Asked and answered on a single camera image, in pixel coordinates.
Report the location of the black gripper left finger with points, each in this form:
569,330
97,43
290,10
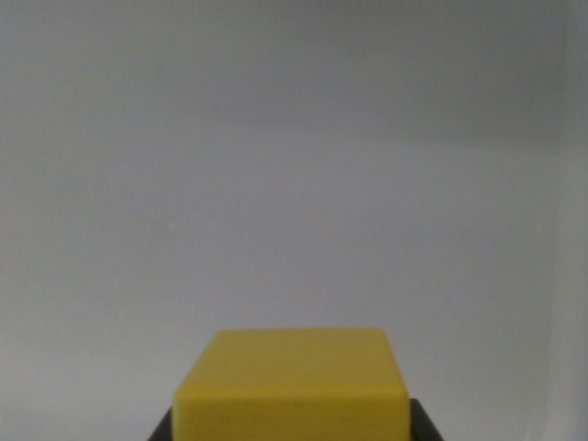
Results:
161,429

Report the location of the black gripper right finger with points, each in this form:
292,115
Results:
423,425

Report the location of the yellow cube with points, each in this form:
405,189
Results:
294,390

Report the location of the grey plastic bin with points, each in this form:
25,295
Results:
275,161

